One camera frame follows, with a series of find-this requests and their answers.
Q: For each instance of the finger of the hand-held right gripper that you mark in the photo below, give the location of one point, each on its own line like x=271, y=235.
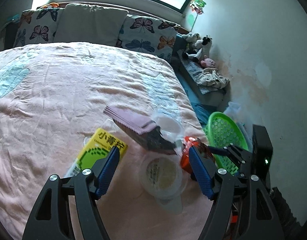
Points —
x=219, y=152
x=239, y=155

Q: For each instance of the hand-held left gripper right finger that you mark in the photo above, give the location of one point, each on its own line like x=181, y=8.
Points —
x=201, y=172

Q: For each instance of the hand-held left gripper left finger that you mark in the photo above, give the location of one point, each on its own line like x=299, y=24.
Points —
x=107, y=172

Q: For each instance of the red snack packet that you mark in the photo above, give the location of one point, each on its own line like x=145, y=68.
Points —
x=185, y=158

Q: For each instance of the green plastic basket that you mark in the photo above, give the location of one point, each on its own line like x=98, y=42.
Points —
x=221, y=130

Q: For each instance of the yellow drink carton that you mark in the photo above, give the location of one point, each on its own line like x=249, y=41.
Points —
x=98, y=142

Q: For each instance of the clear plastic yogurt cup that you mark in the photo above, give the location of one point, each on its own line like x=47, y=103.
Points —
x=163, y=172

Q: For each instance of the clear plastic bag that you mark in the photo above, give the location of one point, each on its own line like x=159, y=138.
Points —
x=168, y=125

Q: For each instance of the person's right forearm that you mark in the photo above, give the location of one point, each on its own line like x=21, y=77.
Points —
x=283, y=207

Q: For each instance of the clear plastic storage box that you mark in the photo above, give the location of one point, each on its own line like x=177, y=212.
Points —
x=233, y=107

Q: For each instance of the crumpled patterned cloth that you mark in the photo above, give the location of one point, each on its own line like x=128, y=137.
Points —
x=212, y=78

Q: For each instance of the pink plush toy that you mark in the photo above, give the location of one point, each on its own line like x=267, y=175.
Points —
x=208, y=62

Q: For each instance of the pink blanket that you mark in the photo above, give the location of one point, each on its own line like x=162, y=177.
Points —
x=56, y=92

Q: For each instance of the cow plush toy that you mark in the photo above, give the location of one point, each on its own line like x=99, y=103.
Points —
x=202, y=45

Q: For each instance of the grey plush toy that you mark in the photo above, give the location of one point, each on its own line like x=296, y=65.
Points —
x=191, y=37

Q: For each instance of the large butterfly print pillow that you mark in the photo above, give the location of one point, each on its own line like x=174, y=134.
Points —
x=146, y=35

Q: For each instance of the grey pillow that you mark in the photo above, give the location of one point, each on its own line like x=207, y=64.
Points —
x=91, y=25

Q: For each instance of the colourful pinwheel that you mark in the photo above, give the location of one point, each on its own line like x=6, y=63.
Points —
x=197, y=5

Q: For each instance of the small butterfly print pillow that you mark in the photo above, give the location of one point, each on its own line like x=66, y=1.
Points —
x=38, y=27

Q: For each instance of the orange toy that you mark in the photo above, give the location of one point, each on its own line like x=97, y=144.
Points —
x=51, y=5

